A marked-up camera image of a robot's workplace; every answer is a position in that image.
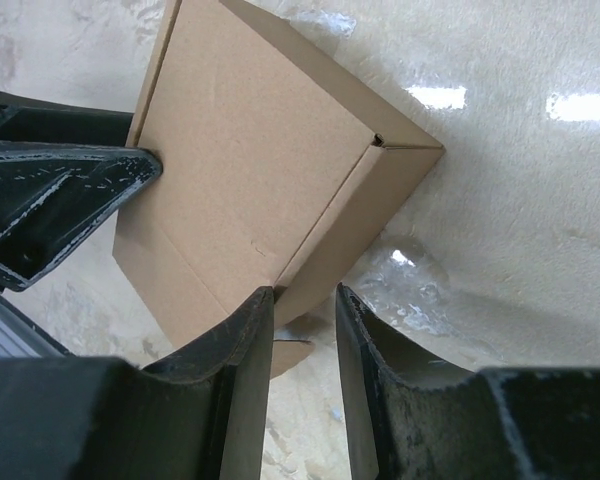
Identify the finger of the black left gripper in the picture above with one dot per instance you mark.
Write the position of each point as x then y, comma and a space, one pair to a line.
25, 119
54, 196

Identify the aluminium front rail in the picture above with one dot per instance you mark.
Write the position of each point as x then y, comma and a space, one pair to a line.
21, 337

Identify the brown cardboard paper box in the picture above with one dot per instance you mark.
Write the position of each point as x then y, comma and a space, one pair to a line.
280, 168

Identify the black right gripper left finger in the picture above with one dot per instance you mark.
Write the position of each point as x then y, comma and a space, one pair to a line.
197, 413

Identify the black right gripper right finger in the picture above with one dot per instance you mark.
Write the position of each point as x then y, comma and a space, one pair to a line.
411, 415

